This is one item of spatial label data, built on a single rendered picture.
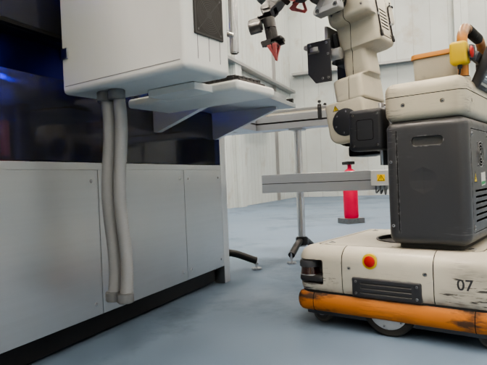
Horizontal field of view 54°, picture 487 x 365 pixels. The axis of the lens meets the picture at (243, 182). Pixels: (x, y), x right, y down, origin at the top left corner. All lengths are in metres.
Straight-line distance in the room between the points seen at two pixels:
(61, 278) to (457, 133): 1.27
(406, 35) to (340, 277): 11.57
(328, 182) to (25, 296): 2.05
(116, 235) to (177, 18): 0.64
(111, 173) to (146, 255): 0.55
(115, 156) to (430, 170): 0.95
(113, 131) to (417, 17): 11.97
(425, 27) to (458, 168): 11.56
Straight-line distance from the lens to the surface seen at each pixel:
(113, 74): 1.39
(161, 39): 1.28
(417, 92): 1.62
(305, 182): 3.11
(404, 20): 13.14
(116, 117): 1.45
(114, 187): 1.44
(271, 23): 2.35
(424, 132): 1.60
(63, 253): 1.60
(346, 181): 3.04
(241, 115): 2.35
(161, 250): 2.00
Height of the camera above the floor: 0.52
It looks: level
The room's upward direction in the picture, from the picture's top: 2 degrees counter-clockwise
